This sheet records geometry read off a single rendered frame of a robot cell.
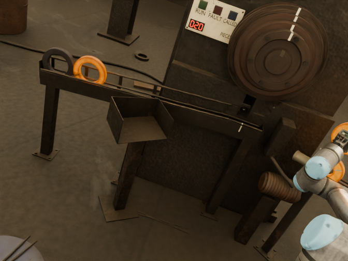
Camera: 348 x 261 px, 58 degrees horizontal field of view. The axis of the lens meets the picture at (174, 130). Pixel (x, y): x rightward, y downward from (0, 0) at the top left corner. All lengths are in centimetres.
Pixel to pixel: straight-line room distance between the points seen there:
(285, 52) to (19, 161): 168
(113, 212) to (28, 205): 47
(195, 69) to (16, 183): 123
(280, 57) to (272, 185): 69
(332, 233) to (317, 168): 51
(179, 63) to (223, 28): 30
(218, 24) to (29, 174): 142
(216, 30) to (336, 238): 116
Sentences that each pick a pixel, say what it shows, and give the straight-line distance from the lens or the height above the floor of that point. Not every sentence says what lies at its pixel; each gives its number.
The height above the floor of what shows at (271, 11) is 130.
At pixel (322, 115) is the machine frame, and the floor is 87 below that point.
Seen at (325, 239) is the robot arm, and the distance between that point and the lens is 97.
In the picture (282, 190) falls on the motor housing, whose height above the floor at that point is 49.
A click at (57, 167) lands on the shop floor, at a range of 220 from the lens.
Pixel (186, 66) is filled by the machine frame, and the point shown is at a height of 87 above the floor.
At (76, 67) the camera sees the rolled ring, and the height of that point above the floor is 69.
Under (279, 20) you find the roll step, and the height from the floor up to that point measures 127.
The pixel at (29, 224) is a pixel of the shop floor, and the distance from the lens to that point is 189.
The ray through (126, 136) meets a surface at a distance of 155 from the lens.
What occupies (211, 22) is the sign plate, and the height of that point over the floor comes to 114.
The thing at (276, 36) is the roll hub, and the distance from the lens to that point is 153.
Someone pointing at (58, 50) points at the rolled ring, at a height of 74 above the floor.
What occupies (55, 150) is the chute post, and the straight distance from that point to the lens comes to 231.
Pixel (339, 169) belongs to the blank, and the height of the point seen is 75.
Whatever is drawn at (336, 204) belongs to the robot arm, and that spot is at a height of 80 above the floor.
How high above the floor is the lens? 149
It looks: 32 degrees down
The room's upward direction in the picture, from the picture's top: 20 degrees clockwise
